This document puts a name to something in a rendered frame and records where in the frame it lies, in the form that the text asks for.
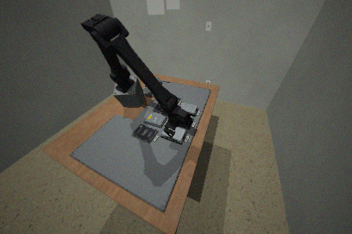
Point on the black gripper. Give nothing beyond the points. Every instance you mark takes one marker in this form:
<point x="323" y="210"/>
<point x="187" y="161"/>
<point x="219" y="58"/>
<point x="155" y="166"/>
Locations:
<point x="168" y="125"/>

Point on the grey operator panel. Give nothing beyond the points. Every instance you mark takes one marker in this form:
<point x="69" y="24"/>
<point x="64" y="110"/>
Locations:
<point x="147" y="91"/>

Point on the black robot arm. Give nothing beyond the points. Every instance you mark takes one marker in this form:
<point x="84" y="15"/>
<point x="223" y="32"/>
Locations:
<point x="106" y="28"/>

